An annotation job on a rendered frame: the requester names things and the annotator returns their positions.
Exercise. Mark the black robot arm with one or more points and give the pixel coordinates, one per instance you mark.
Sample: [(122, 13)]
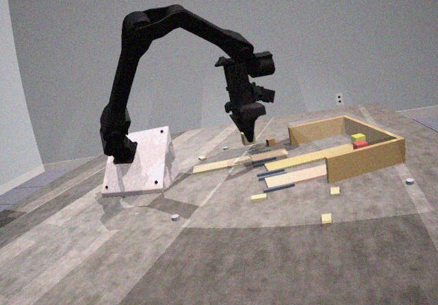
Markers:
[(138, 32)]

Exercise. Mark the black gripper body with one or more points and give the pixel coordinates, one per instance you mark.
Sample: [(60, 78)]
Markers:
[(241, 101)]

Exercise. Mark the small brown cube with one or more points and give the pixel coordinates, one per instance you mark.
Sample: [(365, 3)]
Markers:
[(270, 142)]

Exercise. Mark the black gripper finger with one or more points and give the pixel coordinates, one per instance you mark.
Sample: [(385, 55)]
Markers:
[(233, 118), (248, 127)]

